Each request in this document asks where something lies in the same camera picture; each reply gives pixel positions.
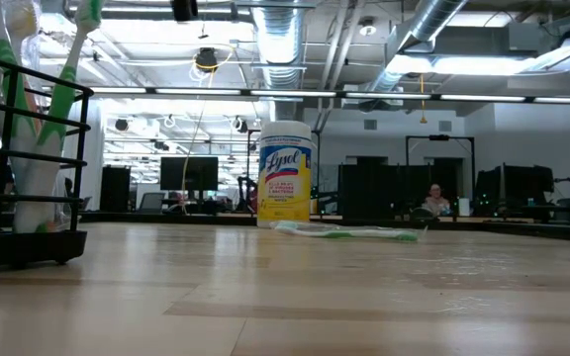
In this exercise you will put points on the green and white toothbrush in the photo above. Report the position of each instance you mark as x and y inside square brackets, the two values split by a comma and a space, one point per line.
[65, 94]
[344, 233]
[10, 74]

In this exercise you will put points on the Lysol wipes canister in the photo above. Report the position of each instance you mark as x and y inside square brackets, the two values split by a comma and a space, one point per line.
[285, 173]

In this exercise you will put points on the overhead light bar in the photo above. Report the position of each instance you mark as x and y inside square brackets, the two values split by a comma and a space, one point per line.
[290, 93]

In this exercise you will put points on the black partition screen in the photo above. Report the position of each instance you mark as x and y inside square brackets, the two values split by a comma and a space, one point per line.
[374, 190]

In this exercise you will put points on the black computer monitor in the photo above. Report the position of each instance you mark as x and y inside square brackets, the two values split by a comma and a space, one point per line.
[188, 173]

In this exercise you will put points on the gray office chair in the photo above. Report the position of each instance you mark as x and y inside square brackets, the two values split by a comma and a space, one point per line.
[152, 202]

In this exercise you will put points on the person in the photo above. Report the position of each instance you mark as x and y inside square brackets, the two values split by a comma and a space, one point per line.
[436, 198]

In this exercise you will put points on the black cabinet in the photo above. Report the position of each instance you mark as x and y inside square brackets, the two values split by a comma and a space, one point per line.
[115, 188]

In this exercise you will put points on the white paper roll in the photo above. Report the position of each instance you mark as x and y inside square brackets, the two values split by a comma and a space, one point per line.
[463, 206]

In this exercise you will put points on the black workstation monitors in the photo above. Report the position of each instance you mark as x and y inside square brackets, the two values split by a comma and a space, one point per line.
[517, 185]

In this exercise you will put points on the black mesh caddy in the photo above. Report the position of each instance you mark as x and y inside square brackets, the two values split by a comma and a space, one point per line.
[28, 247]

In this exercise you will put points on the silver ventilation duct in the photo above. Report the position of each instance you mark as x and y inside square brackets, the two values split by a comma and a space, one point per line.
[277, 49]
[433, 15]

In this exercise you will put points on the black gantry frame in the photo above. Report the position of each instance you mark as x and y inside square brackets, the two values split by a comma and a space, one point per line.
[439, 137]

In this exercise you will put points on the black overhead camera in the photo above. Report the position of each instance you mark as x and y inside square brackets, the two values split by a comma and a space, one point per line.
[184, 9]

